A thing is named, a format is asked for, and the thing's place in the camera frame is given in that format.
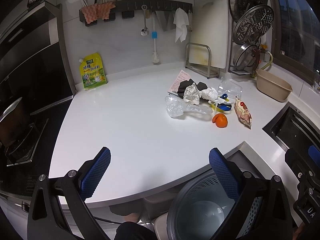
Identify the pink paper receipt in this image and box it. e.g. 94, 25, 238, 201
168, 70, 191, 95

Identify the white cutting board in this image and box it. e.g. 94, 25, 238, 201
189, 0, 229, 69

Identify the clear plastic bag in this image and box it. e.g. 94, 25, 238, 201
165, 94, 213, 118

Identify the printed paper ball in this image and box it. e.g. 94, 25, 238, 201
183, 83, 201, 105

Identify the steel steamer plate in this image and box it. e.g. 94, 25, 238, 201
233, 4, 274, 45

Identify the clear plastic cup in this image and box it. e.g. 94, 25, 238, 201
217, 77, 242, 100

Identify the black gas stove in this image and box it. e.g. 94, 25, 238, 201
1, 96, 73, 167

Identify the steel cutting board rack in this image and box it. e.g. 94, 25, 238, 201
185, 42, 220, 79

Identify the hanging steel spoon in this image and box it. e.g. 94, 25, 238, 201
140, 4, 150, 36

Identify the white hanging cloth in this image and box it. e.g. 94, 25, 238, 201
174, 8, 189, 42

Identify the blue white bottle brush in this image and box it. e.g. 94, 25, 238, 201
151, 12, 160, 64

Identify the black scouring cloth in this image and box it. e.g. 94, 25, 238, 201
176, 78, 209, 99

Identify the beige plastic basin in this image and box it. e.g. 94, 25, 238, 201
256, 69, 293, 102

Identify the red snack wrapper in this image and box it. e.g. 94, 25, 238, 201
234, 97, 252, 129

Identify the pink orange dish cloth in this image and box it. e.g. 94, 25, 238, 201
80, 1, 116, 24

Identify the black range hood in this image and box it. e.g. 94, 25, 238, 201
0, 0, 75, 100

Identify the black dish rack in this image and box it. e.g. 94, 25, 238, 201
230, 18, 261, 76

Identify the black kitchen sink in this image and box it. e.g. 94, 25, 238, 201
263, 102, 320, 152

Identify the grey perforated trash bin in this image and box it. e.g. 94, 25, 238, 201
166, 168, 262, 240

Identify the yellow plastic lid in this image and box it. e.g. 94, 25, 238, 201
208, 98, 232, 112

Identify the yellow green detergent pouch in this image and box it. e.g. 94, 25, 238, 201
79, 53, 107, 90

